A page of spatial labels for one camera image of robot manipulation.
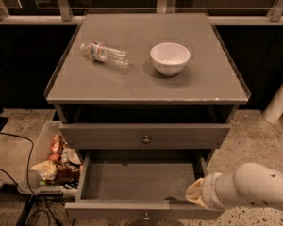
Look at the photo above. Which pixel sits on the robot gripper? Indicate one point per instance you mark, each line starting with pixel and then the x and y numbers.
pixel 208 190

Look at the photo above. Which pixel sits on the grey drawer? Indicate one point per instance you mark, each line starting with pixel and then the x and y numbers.
pixel 138 184
pixel 145 136

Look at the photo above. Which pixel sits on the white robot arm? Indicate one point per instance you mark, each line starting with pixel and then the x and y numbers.
pixel 249 185

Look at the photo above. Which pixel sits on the grey drawer cabinet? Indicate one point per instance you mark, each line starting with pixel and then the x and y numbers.
pixel 208 90

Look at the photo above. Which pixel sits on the grey top drawer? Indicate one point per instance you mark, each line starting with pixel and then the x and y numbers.
pixel 145 136

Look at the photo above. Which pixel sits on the white bowl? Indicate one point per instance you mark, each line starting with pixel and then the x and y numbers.
pixel 170 58

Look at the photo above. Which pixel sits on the brown snack bag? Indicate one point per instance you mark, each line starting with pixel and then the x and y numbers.
pixel 67 174

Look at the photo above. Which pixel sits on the clear plastic storage bin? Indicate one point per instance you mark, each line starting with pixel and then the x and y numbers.
pixel 41 151

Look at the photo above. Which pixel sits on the orange snack bag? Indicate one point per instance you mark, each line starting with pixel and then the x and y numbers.
pixel 56 144

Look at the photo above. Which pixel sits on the yellow snack bag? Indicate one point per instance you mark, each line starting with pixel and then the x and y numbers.
pixel 46 169

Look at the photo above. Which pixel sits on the clear plastic water bottle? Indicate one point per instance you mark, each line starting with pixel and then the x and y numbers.
pixel 101 52

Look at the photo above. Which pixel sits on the white cylindrical post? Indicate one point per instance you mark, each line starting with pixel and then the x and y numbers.
pixel 274 110

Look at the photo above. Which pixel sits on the metal railing frame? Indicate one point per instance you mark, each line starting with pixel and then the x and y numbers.
pixel 219 12

